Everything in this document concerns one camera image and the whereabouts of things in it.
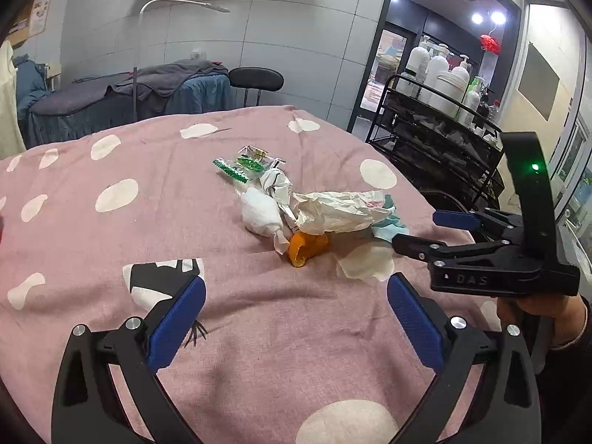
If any white pump bottle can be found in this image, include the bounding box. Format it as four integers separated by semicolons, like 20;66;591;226
406;40;430;83

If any white printed wrapper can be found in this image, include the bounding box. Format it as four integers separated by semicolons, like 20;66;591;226
260;167;296;231

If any massage bed with blue cover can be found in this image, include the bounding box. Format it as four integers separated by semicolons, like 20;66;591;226
17;56;231;148

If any black round stool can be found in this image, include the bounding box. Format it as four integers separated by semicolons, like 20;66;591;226
228;67;285;107

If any cream towel on chair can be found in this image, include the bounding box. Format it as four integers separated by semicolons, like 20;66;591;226
0;40;25;159

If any wall poster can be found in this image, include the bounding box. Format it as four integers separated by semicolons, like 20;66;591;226
28;0;51;37

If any person right hand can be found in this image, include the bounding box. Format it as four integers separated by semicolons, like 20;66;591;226
497;294;588;348

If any pink polka dot bedspread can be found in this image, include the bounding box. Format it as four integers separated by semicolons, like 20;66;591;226
1;106;471;443

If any white tissue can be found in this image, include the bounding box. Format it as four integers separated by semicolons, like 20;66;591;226
240;186;283;236

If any teal cloth wipe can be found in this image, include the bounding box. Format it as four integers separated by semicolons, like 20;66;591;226
370;195;409;243

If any black wire trolley cart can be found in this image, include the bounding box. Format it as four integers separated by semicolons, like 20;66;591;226
365;74;505;209

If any beige paper bag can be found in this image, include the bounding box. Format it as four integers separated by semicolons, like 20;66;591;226
290;191;394;236

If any green clear candy wrapper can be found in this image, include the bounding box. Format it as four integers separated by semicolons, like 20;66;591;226
213;144;285;184

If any orange peel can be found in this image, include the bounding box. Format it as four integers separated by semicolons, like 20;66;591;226
288;232;329;268

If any large white tub jar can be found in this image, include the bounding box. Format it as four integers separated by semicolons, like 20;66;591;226
428;71;467;118

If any red hanging ornament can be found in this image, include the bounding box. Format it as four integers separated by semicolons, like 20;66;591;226
480;34;501;55

